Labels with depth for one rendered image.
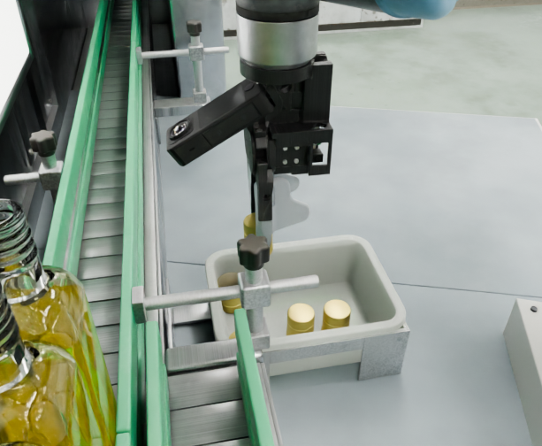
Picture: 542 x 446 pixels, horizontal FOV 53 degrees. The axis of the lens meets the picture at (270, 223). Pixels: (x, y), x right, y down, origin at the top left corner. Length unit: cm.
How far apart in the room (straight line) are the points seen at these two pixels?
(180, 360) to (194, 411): 5
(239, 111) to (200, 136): 5
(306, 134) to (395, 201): 48
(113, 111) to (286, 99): 54
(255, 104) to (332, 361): 31
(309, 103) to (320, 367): 31
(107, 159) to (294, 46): 45
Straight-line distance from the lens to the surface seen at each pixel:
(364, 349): 65
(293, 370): 65
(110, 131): 96
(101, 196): 79
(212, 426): 50
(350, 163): 110
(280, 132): 53
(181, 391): 53
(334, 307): 68
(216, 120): 53
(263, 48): 50
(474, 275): 87
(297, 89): 54
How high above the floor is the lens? 130
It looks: 37 degrees down
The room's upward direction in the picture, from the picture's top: straight up
